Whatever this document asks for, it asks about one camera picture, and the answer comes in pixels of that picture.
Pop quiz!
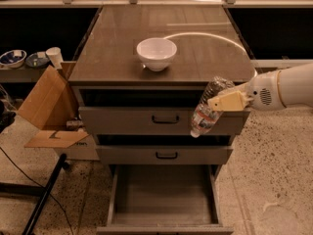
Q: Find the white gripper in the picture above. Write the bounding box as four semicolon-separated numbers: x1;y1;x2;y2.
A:
207;70;284;112

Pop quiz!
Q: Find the clear plastic water bottle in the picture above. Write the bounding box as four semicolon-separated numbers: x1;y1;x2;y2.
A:
190;76;235;138

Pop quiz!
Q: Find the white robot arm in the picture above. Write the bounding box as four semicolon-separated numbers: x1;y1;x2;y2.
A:
207;64;313;112

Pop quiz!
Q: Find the grey drawer cabinet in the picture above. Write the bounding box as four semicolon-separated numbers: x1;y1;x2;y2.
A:
67;4;262;168

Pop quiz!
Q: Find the middle drawer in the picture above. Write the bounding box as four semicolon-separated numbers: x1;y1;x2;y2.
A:
96;135;233;165

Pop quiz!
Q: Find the drawer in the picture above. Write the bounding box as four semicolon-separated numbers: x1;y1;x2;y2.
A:
97;164;234;235
77;89;251;136
96;135;233;165

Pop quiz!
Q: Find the bottom drawer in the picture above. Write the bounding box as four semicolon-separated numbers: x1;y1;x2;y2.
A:
97;164;234;235

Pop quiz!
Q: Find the top drawer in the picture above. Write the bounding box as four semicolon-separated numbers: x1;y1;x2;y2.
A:
77;89;251;136

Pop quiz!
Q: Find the white bowl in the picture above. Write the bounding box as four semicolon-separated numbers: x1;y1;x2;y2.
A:
136;37;177;71

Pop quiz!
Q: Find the brown cardboard box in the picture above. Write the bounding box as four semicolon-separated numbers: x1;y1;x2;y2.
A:
18;66;89;148

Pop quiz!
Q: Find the black metal stand leg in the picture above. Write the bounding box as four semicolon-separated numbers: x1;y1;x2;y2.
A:
22;154;67;235

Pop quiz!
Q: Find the white paper cup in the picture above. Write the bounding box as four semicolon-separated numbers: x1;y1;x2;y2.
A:
46;47;63;68

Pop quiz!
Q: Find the blue patterned bowl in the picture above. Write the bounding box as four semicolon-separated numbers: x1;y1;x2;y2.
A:
0;50;26;69

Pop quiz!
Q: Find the black cable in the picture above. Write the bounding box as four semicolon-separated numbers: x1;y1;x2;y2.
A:
0;147;74;235

